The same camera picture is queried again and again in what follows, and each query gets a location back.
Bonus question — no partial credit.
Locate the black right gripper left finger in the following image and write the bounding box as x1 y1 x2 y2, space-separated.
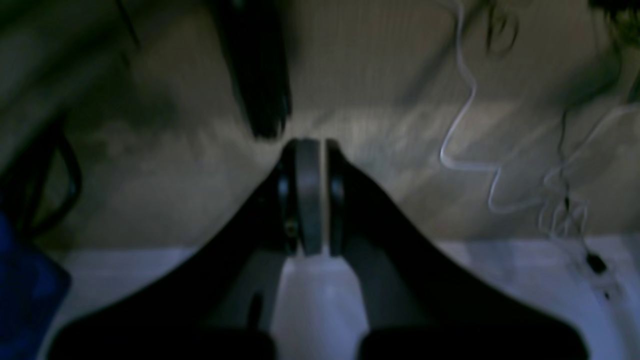
49 138 322 360

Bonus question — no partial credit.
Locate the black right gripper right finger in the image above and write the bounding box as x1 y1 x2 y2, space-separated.
326 139 589 360

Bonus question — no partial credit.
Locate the blue plastic bin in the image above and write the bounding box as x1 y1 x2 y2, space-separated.
0 214 71 360

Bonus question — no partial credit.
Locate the black table leg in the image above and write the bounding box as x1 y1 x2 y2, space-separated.
206 0 292 140

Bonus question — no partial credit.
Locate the white cable on floor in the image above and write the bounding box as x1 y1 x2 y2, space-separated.
439 0 640 241

